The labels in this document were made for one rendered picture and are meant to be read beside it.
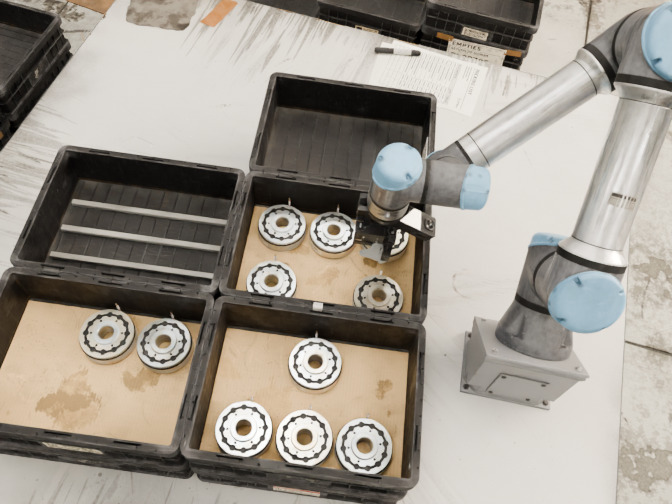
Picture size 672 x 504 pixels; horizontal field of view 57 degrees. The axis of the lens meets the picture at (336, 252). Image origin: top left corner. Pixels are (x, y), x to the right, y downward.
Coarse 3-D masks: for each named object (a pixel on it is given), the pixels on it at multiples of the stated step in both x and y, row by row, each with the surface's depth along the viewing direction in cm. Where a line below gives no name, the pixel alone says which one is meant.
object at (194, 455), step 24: (216, 312) 115; (288, 312) 117; (312, 312) 118; (336, 312) 117; (192, 408) 106; (192, 432) 104; (192, 456) 102; (216, 456) 103; (240, 456) 102; (336, 480) 103; (360, 480) 102; (384, 480) 102; (408, 480) 102
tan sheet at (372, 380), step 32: (224, 352) 122; (256, 352) 122; (288, 352) 123; (352, 352) 124; (384, 352) 124; (224, 384) 118; (256, 384) 119; (288, 384) 119; (352, 384) 120; (384, 384) 121; (352, 416) 117; (384, 416) 117
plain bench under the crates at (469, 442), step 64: (128, 0) 191; (128, 64) 177; (192, 64) 179; (256, 64) 181; (320, 64) 182; (64, 128) 164; (128, 128) 165; (192, 128) 167; (256, 128) 168; (448, 128) 173; (576, 128) 177; (0, 192) 152; (512, 192) 163; (576, 192) 165; (0, 256) 143; (448, 256) 152; (512, 256) 153; (448, 320) 143; (448, 384) 135; (576, 384) 137; (448, 448) 128; (512, 448) 129; (576, 448) 130
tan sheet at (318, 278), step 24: (312, 216) 139; (408, 240) 138; (288, 264) 133; (312, 264) 133; (336, 264) 133; (360, 264) 134; (384, 264) 134; (408, 264) 135; (240, 288) 129; (312, 288) 130; (336, 288) 131; (408, 288) 132; (408, 312) 129
